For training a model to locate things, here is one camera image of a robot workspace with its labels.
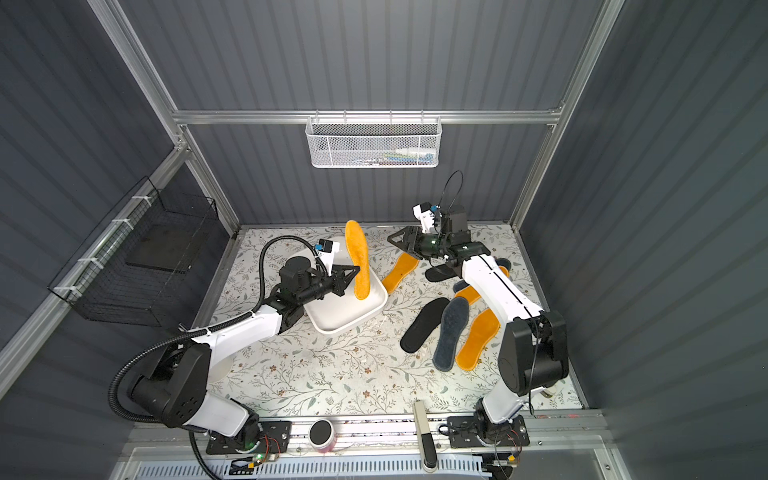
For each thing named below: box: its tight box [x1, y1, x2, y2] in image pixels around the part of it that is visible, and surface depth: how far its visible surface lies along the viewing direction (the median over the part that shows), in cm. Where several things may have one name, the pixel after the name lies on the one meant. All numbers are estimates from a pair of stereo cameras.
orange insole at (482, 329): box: [456, 308, 501, 372], surface depth 91 cm
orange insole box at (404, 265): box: [382, 252, 420, 293], surface depth 108 cm
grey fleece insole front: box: [432, 297, 470, 372], surface depth 93 cm
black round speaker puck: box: [308, 418, 337, 453], surface depth 71 cm
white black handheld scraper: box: [414, 400, 438, 473], surface depth 71 cm
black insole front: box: [400, 297, 450, 353], surface depth 94 cm
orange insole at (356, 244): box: [345, 220, 371, 300], surface depth 86 cm
